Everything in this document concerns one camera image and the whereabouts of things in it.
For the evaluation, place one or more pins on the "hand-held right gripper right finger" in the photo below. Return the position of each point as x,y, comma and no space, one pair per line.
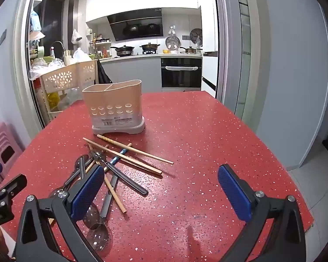
233,193

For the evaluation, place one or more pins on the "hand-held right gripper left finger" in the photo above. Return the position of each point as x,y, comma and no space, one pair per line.
87,193

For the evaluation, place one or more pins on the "blue patterned wooden chopstick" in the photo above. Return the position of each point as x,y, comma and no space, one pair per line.
123,151

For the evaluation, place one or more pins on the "wooden chopstick with patterned tip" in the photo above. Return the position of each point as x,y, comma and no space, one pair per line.
136,150

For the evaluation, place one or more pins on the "beige plastic utensil holder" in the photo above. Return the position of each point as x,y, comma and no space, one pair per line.
113,106

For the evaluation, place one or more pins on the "pink plastic stool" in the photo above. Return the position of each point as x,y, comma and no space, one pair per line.
2,144

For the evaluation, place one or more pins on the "yellow oil bottle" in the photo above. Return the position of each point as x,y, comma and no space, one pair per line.
53,100

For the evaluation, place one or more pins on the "clear plastic bag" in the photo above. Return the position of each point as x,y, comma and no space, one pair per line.
39,69

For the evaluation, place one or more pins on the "beige perforated basket trolley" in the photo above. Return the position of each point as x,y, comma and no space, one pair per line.
68,75

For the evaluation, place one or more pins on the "dark hanging cloth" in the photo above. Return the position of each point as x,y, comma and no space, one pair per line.
103,72

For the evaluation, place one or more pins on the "grey lower kitchen cabinet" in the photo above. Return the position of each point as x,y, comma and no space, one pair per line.
134,73

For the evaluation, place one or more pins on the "black built-in oven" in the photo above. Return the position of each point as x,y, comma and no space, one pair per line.
181,72

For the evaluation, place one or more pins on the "white crumpled plastic bag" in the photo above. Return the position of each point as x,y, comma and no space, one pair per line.
81,55

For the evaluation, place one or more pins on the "black kitchen faucet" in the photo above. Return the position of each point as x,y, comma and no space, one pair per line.
58,43

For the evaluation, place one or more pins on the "grey sliding door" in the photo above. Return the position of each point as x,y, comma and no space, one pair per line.
243,46

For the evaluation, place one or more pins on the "spice rack with bottles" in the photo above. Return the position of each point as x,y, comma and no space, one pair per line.
99,46

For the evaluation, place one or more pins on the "black wok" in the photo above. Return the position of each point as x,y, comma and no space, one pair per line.
124,49

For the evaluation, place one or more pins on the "steel pot with lid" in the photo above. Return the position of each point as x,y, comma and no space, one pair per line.
191,50

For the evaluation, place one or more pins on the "hanging white plastic bag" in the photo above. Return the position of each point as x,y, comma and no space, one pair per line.
76,36

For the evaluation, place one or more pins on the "yellow bowl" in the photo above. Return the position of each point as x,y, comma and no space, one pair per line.
166,51

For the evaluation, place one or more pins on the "black cooking pot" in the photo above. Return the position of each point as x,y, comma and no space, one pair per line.
149,47

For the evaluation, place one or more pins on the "hanging silver steamer rack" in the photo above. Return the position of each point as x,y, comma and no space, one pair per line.
172,43

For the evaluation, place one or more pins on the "hanging black round rack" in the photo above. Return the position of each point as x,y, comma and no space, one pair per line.
196,35

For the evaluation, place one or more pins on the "black range hood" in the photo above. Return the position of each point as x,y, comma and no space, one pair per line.
138,24

